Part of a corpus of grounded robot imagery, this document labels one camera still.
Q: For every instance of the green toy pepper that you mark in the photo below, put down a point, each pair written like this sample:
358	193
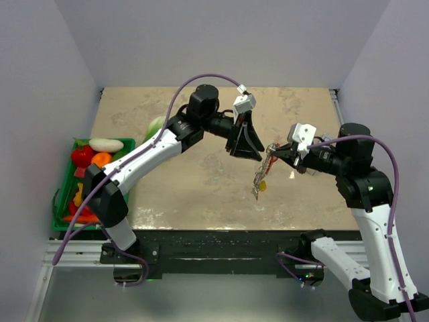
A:
118	155

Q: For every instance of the orange toy carrot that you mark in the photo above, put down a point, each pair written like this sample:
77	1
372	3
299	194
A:
81	219

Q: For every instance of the red toy chili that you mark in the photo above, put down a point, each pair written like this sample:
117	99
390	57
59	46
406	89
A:
73	209

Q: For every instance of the red box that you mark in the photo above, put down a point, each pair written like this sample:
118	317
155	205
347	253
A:
80	172

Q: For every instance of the red toy tomato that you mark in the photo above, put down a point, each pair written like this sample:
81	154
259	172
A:
81	157

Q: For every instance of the yellow toy pepper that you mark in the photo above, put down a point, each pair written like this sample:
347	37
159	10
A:
78	199

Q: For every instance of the white toy radish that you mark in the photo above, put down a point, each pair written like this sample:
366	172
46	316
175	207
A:
105	145

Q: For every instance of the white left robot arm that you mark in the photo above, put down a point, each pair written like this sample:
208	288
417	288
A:
104	187

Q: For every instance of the green lettuce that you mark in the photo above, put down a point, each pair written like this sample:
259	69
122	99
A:
154	126

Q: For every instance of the orange toy orange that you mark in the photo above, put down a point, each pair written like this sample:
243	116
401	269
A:
101	159

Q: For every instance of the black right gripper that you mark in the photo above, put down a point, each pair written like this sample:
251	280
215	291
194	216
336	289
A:
286	152

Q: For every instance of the green plastic basket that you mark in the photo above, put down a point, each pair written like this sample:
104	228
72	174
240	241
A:
69	187

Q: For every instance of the key bunch with red carabiner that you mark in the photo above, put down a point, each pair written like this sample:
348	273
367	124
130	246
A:
259	184

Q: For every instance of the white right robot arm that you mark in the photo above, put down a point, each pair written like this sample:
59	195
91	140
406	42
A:
367	177

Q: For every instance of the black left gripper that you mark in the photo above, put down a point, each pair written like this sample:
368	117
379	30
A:
241	147

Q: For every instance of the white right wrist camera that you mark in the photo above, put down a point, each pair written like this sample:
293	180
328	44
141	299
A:
303	135

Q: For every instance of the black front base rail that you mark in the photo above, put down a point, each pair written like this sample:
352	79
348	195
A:
220	252

